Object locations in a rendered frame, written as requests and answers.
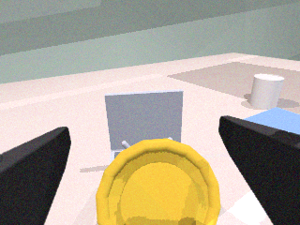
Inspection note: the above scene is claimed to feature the white cylinder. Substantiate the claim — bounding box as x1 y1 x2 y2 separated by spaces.
249 74 284 110

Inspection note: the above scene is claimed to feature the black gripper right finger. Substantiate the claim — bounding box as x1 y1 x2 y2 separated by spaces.
218 115 300 225

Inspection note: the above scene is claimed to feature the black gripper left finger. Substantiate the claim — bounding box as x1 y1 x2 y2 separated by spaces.
0 127 71 225

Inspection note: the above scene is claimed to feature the yellow round plate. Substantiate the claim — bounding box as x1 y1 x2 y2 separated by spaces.
96 139 220 225

